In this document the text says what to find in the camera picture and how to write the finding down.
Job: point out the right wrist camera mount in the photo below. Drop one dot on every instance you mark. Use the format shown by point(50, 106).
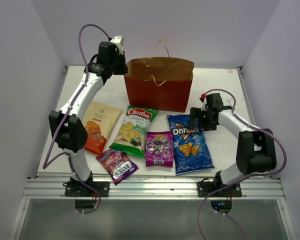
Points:
point(202, 99)

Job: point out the blue Doritos chips bag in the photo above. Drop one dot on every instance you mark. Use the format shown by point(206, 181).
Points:
point(191, 152)

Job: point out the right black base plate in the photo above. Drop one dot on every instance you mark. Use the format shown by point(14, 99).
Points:
point(218, 190)

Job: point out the aluminium rail frame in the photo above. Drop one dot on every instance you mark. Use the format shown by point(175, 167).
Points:
point(155, 188)

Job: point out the purple Fox's candy bag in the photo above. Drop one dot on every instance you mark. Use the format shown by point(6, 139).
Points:
point(117, 164)

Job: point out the beige orange cassava chips bag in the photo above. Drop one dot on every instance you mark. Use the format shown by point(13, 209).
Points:
point(98, 121)

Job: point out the purple Cocoaland gummy bag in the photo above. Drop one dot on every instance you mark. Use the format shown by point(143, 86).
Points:
point(159, 149)

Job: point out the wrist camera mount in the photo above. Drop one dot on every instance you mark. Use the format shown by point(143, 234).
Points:
point(119, 41)
point(202, 99)

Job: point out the red brown paper bag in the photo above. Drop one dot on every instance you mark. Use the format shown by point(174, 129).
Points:
point(159, 82)

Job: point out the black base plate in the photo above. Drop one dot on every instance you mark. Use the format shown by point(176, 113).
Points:
point(218, 190)
point(89, 188)

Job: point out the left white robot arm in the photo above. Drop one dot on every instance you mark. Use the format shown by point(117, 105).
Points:
point(66, 125)

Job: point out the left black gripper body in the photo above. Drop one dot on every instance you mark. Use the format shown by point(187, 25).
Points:
point(118, 64)

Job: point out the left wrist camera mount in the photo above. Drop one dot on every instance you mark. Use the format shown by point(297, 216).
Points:
point(119, 41)

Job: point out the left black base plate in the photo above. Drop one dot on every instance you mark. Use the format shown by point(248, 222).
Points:
point(89, 188)

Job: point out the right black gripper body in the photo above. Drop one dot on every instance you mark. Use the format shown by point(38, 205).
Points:
point(206, 123)

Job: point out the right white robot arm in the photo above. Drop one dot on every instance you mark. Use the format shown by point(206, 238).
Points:
point(255, 153)

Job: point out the green Chuba cassava chips bag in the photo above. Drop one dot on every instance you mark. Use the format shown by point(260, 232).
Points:
point(132, 134)

